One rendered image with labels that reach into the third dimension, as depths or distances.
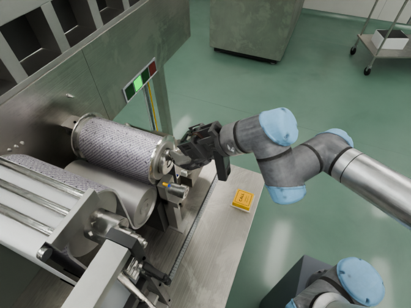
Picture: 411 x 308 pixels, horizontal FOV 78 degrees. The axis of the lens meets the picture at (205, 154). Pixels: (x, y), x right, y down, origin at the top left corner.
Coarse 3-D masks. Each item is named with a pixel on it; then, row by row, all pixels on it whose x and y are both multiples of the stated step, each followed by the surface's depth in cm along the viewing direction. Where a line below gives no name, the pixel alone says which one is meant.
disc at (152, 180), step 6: (162, 138) 69; (168, 138) 72; (162, 144) 69; (174, 144) 77; (156, 150) 67; (174, 150) 79; (150, 162) 66; (150, 168) 67; (150, 174) 68; (150, 180) 69; (156, 180) 73
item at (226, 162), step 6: (216, 156) 62; (222, 156) 61; (228, 156) 66; (216, 162) 63; (222, 162) 62; (228, 162) 67; (216, 168) 65; (222, 168) 64; (228, 168) 67; (222, 174) 66; (228, 174) 67; (222, 180) 68
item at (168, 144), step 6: (78, 132) 73; (78, 138) 73; (78, 144) 74; (168, 144) 72; (162, 150) 69; (156, 156) 67; (156, 162) 68; (156, 168) 69; (156, 174) 70; (162, 174) 74
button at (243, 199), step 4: (236, 192) 104; (240, 192) 103; (244, 192) 103; (248, 192) 103; (236, 196) 102; (240, 196) 102; (244, 196) 102; (248, 196) 102; (252, 196) 102; (236, 200) 101; (240, 200) 101; (244, 200) 101; (248, 200) 101; (232, 204) 102; (236, 204) 101; (240, 204) 100; (244, 204) 100; (248, 204) 100; (244, 208) 101; (248, 208) 100
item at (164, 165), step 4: (168, 148) 72; (164, 152) 70; (168, 152) 70; (160, 156) 69; (164, 156) 69; (168, 156) 70; (160, 160) 69; (164, 160) 69; (168, 160) 72; (160, 164) 69; (164, 164) 69; (168, 164) 72; (172, 164) 75; (160, 168) 70; (164, 168) 70; (168, 168) 73; (160, 172) 71; (164, 172) 71
